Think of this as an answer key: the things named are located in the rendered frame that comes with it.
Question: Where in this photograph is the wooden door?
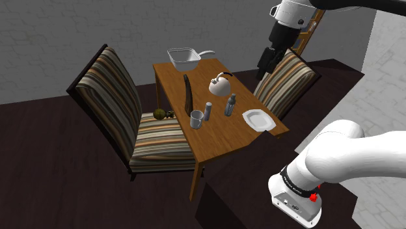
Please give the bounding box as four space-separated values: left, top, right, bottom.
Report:
290 8 327 57

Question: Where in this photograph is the white kettle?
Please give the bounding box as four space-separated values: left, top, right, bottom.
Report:
208 71 235 97

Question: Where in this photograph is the white square plate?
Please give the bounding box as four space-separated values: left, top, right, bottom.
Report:
241 109 277 132

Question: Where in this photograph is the grey bottle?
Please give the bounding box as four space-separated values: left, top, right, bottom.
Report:
224 93 237 117

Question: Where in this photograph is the small grey shaker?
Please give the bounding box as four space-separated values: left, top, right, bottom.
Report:
203 101 213 122

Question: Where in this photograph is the dark brown curved horn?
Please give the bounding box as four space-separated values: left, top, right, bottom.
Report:
183 74 195 116

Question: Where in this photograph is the brown wooden table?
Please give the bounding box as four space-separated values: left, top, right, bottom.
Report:
152 58 290 203

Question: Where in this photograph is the white mug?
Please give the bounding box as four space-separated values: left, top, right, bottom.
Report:
189 109 205 130

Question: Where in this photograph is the olive green round object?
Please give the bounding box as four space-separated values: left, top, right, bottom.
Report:
153 109 175 120

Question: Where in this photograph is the large striped upholstered chair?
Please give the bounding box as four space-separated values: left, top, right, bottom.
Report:
66 44 204 183

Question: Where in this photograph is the white square pan with handle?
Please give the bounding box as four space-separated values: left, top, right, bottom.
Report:
167 47 216 73

